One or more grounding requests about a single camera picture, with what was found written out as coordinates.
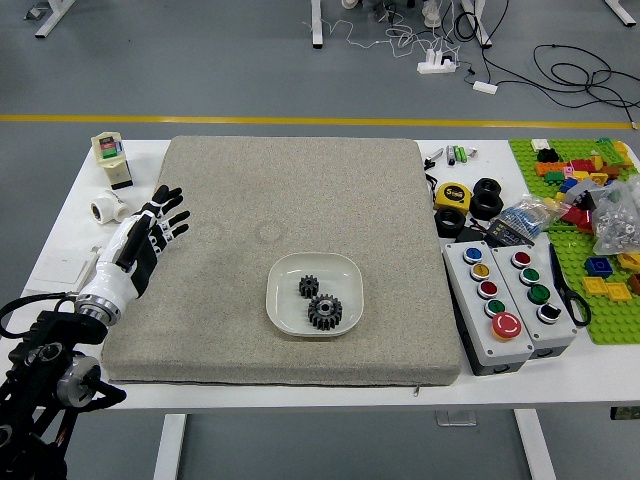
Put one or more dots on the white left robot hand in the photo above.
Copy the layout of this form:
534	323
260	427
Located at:
117	270

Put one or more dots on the white square dish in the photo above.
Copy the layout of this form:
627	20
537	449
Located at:
285	300

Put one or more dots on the small black gear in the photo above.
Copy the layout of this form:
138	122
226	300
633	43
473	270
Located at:
310	287

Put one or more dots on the big black gear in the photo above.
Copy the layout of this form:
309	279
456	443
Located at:
325	311

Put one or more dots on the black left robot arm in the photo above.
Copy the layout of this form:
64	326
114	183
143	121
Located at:
45	350

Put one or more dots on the grey five-button control box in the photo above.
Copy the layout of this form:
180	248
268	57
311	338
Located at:
487	310

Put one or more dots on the grey four-button control box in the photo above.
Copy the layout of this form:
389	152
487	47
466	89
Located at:
542	300

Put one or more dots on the white flat card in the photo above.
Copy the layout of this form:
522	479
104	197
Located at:
62	267

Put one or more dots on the white pipe tee fitting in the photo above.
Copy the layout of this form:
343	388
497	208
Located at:
110	206

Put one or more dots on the grey-brown mat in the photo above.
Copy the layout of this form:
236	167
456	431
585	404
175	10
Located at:
225	175

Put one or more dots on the white table leg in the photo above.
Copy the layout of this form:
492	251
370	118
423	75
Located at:
537	450
167	450

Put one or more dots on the white desk leg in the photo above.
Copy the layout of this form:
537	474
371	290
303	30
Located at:
50	22
481	30
625	12
317	25

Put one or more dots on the silver black clip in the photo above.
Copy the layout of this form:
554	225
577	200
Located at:
434	157

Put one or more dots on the black rubber tire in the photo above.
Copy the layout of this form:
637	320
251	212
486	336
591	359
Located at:
451	222
487	186
487	206

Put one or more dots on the yellow tape measure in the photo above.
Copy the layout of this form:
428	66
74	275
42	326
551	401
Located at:
451	196

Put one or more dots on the green battery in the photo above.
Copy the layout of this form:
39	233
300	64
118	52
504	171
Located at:
462	153

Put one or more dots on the white power strip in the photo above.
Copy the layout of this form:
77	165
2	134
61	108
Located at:
435	65

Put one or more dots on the black display module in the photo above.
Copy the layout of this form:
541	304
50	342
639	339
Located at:
510	235

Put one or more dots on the white power adapter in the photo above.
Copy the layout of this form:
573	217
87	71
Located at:
485	86

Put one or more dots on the clear bag of blue parts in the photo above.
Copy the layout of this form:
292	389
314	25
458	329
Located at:
525	217

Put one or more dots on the white building brick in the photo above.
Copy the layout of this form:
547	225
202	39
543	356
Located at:
540	144

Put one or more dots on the orange building brick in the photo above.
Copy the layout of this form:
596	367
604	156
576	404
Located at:
548	168

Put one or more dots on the black building brick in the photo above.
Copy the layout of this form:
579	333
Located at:
546	155

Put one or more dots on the black scissors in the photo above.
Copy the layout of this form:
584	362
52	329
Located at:
565	290

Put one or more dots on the green building baseplate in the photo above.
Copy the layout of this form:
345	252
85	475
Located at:
565	250

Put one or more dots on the big red building brick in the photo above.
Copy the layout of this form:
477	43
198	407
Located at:
575	217

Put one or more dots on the grey building piece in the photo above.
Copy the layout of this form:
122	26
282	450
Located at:
582	190

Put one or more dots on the yellow flat building brick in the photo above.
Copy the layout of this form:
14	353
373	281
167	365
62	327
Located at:
595	285
619	291

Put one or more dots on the blue building brick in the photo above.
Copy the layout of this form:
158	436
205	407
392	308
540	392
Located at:
599	266

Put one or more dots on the clear bag of metal nuts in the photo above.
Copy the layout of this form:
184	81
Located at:
617	222

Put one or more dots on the lime green building brick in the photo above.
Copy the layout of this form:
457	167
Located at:
607	149

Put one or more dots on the cream switch box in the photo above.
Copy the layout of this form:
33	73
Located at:
111	160

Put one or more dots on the grey under-table bracket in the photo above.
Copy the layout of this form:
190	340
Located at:
455	417

